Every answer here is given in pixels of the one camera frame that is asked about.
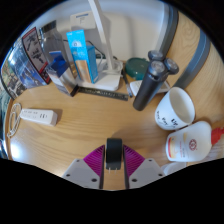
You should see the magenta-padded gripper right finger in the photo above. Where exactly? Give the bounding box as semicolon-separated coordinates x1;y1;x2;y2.
123;143;166;190

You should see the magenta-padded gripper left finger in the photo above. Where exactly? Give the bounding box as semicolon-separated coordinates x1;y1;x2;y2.
61;143;107;190

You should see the clear plastic lid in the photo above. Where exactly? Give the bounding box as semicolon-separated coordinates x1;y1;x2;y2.
161;161;188;176

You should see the white bottle with red cap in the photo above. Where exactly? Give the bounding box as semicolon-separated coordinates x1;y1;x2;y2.
165;120;224;163

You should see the white mug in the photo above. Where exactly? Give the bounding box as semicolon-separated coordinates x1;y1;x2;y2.
154;86;196;131

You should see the white power strip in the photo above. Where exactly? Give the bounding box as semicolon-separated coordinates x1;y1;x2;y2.
18;107;59;127

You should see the black ruler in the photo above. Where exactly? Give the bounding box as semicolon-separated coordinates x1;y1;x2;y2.
77;86;130;102

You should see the flat white device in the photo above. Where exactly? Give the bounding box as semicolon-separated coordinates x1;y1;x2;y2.
128;79;172;98

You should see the dark grey electric shaver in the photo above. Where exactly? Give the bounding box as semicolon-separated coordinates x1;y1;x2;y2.
132;49;180;112

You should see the white desk lamp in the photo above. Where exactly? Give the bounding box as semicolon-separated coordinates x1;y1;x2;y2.
78;0;124;92

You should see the small dark blue box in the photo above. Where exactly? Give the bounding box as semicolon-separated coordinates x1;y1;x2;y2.
44;49;80;98

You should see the green round case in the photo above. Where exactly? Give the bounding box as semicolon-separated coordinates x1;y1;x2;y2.
125;56;151;81

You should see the tall light blue box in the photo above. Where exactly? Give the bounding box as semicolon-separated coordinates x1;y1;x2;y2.
65;29;100;85

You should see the green toy figure box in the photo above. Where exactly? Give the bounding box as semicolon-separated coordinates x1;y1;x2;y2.
0;59;18;101

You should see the blue robot model kit box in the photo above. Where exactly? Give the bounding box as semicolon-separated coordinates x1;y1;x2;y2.
7;26;52;90

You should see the clear bottle with black cap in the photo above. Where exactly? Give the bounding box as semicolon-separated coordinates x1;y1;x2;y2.
39;20;69;69

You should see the dark grey metal frame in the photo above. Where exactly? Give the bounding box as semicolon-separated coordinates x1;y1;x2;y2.
162;3;212;90

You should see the white wall box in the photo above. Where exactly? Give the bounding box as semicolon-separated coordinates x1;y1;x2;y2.
69;11;112;35

